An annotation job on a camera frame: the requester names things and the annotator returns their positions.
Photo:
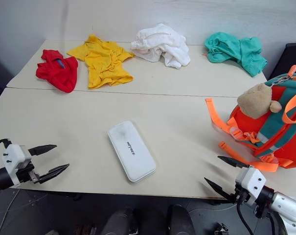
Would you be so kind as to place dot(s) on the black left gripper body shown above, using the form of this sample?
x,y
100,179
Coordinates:
x,y
25,175

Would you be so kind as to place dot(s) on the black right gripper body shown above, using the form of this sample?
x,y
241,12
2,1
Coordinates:
x,y
240,195

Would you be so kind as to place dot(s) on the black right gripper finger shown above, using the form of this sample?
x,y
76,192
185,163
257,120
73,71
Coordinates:
x,y
221,191
233,162

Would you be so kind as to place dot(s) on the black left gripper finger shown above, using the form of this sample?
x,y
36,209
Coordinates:
x,y
42,149
52,173

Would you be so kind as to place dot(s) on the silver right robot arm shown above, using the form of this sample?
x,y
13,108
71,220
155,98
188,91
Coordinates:
x,y
282,204

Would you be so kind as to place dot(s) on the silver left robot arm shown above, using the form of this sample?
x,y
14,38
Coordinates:
x,y
0,180

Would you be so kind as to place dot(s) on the orange teal backpack with plush bear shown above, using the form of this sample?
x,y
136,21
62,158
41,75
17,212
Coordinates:
x,y
275,132

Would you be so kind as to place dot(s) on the white rectangular case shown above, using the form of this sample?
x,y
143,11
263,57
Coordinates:
x,y
131,154

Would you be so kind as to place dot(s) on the small black floor object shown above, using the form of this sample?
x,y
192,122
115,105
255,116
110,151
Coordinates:
x,y
221,228

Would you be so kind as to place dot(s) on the dark rounded shape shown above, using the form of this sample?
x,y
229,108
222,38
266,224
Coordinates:
x,y
120,221
179,220

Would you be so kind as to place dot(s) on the red crumpled shirt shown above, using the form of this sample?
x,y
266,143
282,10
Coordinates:
x,y
58,73

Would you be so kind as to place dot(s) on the yellow crumpled shirt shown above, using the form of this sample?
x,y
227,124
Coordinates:
x,y
103,63

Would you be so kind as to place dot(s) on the teal crumpled shirt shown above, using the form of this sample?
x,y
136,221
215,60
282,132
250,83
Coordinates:
x,y
235,51

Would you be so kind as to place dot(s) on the black chair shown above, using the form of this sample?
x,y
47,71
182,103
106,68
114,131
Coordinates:
x,y
288,58

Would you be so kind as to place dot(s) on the white crumpled shirt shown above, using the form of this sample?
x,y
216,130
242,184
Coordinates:
x,y
162,45

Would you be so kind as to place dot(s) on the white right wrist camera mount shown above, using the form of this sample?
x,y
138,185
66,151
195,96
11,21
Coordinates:
x,y
251,178

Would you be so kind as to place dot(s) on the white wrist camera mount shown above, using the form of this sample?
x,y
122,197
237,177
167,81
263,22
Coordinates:
x,y
13,156
251,178

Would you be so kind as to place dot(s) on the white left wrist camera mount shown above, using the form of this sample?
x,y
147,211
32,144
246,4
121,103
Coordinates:
x,y
13,156

